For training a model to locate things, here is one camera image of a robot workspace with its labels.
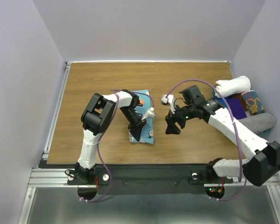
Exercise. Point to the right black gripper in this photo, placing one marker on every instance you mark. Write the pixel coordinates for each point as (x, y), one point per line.
(171, 119)

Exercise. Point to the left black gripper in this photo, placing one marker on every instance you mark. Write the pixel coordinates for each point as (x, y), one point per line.
(136, 128)

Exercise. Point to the blue polka dot towel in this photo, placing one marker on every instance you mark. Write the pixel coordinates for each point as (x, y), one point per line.
(147, 132)

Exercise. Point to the yellow and blue cartoon towel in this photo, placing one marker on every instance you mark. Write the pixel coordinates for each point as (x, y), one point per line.
(253, 102)

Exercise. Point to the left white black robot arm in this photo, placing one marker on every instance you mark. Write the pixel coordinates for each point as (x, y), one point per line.
(96, 119)

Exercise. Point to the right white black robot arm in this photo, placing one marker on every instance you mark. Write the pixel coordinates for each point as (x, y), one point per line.
(258, 159)

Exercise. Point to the blue rolled towel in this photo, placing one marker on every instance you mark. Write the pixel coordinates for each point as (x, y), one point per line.
(222, 100)

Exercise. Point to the white rolled towel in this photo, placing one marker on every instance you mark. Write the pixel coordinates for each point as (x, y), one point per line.
(234, 86)

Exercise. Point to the purple rolled towel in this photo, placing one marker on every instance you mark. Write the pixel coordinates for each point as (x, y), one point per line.
(236, 108)

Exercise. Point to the grey rolled towel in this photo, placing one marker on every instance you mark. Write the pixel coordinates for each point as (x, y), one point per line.
(260, 123)

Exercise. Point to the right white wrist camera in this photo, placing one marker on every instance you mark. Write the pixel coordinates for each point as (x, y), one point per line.
(169, 100)

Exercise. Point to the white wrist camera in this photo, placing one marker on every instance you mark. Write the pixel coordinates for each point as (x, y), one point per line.
(169, 100)
(149, 113)

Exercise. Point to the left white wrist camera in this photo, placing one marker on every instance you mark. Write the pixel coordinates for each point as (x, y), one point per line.
(149, 113)

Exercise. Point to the black mounting base plate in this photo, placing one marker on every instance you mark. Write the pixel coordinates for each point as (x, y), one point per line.
(136, 179)

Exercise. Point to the aluminium extrusion frame rail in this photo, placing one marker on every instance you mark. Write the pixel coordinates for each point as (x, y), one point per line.
(49, 198)

